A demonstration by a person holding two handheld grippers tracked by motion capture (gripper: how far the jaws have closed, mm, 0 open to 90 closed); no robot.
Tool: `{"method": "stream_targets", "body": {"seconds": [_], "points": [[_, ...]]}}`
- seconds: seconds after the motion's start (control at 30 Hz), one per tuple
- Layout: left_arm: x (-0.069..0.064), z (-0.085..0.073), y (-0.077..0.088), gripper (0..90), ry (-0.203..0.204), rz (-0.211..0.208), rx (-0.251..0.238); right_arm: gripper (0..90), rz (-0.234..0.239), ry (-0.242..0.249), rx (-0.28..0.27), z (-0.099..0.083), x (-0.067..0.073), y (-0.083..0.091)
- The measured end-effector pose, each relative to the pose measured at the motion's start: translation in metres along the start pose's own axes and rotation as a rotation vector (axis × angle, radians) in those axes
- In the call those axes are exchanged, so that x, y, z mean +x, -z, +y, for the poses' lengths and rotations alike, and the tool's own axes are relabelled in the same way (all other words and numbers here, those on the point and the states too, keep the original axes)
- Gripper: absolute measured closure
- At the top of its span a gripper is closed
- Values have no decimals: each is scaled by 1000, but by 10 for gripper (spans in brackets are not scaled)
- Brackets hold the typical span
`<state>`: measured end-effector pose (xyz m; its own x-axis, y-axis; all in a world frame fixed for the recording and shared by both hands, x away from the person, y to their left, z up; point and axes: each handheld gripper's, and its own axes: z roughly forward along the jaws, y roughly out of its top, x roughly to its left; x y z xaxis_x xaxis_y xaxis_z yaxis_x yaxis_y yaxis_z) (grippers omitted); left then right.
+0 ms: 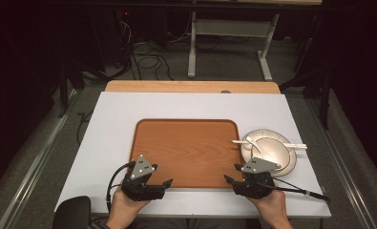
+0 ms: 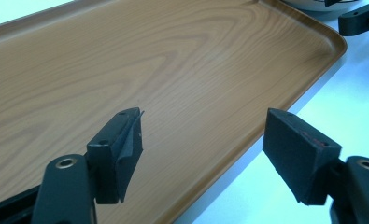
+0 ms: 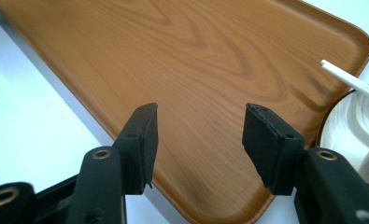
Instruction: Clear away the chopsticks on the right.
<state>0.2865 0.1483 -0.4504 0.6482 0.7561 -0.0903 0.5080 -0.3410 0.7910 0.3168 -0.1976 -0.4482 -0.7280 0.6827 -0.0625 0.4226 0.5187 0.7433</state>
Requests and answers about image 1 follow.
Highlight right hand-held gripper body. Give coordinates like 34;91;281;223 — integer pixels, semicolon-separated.
232;156;282;200

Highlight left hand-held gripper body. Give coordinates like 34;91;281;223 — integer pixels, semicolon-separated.
120;155;166;202

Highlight person's right hand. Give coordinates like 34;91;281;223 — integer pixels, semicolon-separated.
245;188;288;221

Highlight person's left hand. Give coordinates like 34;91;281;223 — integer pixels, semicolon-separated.
110;187;152;221

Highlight white plastic spoon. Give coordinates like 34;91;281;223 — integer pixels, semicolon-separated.
245;135;262;155

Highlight wooden tray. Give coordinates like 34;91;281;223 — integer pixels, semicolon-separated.
129;118;245;189

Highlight white paper bowl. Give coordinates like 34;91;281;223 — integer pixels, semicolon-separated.
250;136;292;173

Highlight white wrapped chopsticks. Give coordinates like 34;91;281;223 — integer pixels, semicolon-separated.
231;139;308;151

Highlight black chair armrest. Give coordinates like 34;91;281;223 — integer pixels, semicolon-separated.
52;195;93;229

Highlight black metal stand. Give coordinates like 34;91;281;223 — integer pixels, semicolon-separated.
279;15;334;131
56;58;86;119

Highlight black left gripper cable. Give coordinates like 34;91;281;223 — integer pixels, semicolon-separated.
105;160;136;213

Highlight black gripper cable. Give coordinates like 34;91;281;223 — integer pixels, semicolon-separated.
105;160;136;213
262;177;332;205

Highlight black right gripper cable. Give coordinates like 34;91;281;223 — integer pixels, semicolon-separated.
262;177;332;205

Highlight metal floor rail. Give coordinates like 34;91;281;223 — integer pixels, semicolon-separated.
304;96;377;229
0;90;79;229

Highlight black floor cable bundle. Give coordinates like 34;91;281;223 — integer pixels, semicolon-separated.
113;18;175;82

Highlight white metal table frame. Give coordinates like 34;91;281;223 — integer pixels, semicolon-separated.
187;10;282;81

